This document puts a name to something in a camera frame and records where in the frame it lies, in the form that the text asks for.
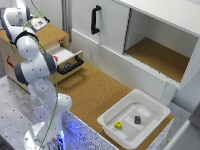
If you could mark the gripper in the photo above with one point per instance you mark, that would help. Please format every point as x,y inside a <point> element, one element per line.
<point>38,24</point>

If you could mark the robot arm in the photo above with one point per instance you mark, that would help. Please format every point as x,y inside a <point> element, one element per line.
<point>35,70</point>

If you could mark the wooden drawer box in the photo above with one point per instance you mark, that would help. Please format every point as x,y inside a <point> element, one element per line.
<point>53,35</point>

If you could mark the wooden drawer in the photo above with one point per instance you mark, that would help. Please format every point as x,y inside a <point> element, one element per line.
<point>68,52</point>

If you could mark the white sliding door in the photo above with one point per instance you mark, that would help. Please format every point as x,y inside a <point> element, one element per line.
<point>111,23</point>

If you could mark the white cabinet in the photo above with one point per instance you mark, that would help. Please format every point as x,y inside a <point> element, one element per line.
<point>156,16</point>

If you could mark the yellow block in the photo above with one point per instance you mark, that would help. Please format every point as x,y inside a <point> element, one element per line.
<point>117,125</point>

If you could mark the purple block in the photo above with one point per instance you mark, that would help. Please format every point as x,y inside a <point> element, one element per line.
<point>137,119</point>

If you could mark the white plastic box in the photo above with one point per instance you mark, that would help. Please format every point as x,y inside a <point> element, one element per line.
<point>150,105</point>

